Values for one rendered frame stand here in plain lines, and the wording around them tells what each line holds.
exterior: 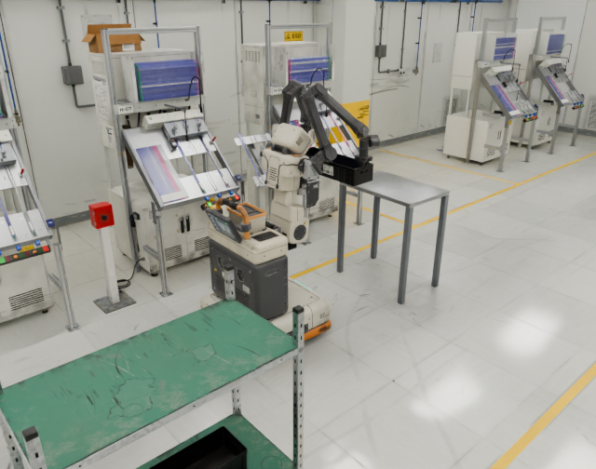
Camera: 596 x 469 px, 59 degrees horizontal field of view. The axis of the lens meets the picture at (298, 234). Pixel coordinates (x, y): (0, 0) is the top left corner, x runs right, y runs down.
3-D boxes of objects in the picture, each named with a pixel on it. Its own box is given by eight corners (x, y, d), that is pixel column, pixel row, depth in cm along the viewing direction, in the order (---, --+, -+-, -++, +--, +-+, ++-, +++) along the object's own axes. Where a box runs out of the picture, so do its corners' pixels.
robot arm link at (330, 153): (295, 91, 311) (302, 87, 302) (315, 85, 316) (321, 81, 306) (320, 163, 318) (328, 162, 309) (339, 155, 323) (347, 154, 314)
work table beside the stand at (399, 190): (400, 304, 394) (410, 204, 362) (336, 271, 443) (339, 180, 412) (438, 286, 420) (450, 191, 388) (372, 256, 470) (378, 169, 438)
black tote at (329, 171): (295, 167, 369) (294, 151, 365) (314, 162, 379) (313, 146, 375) (353, 186, 329) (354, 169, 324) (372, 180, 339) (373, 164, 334)
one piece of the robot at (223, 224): (248, 253, 305) (232, 224, 291) (215, 234, 329) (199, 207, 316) (262, 241, 309) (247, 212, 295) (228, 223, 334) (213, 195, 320)
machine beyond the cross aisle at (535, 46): (578, 146, 841) (606, 17, 765) (554, 154, 791) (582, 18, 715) (499, 131, 934) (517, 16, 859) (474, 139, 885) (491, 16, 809)
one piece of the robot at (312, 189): (303, 209, 328) (303, 176, 319) (276, 198, 347) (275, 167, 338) (321, 204, 337) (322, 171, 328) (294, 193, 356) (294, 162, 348)
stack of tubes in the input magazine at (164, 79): (200, 95, 424) (197, 60, 413) (141, 101, 393) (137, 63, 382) (192, 93, 432) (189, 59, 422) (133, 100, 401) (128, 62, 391)
